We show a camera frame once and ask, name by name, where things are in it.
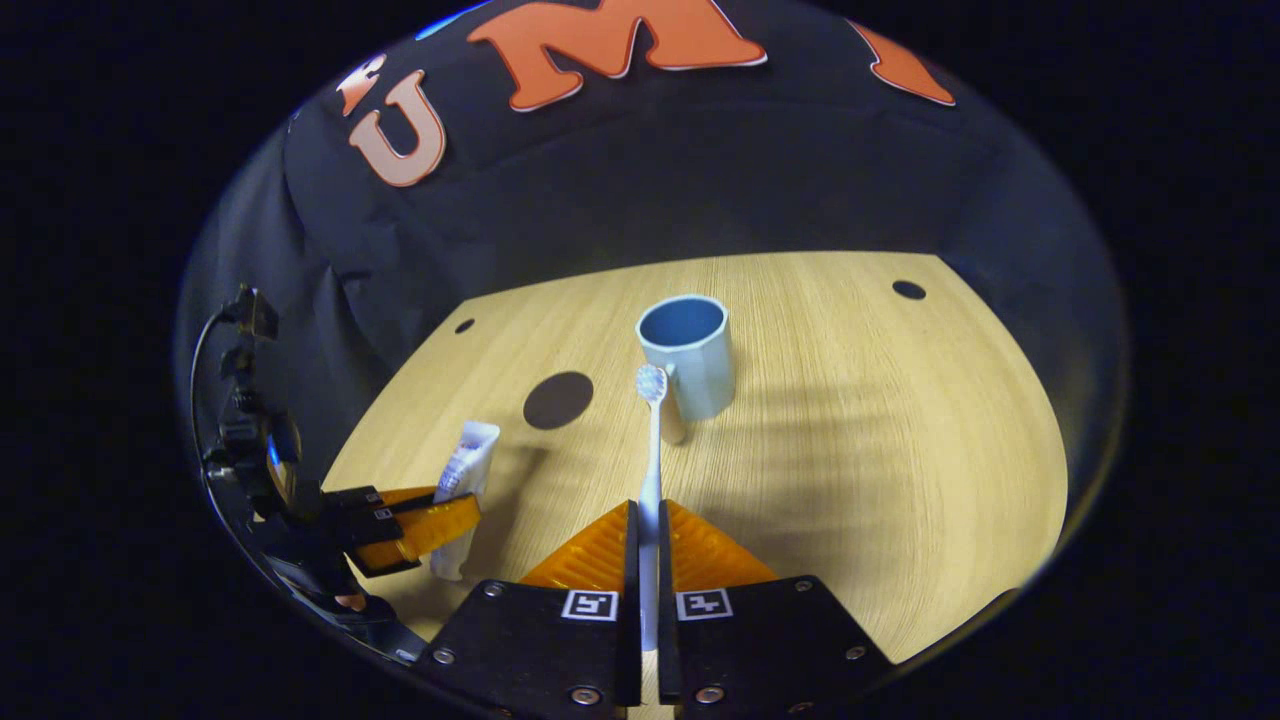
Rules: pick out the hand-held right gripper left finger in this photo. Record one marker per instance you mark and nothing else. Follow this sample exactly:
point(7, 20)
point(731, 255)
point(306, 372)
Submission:
point(540, 650)

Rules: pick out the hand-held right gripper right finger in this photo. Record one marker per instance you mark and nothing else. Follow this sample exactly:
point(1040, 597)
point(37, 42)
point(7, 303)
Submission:
point(760, 650)

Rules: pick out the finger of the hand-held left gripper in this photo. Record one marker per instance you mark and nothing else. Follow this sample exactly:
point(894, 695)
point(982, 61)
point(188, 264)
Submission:
point(420, 535)
point(385, 497)

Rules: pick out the white toothpaste tube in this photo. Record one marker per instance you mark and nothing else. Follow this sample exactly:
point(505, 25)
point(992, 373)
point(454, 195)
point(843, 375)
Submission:
point(468, 460)

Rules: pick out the white toothbrush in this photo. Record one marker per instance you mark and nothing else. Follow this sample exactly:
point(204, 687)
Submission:
point(651, 480)

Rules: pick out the light blue cup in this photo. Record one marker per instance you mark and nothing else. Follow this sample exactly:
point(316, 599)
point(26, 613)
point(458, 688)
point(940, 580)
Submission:
point(700, 370)

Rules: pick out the black backdrop cloth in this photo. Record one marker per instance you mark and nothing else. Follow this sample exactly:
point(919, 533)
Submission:
point(620, 180)

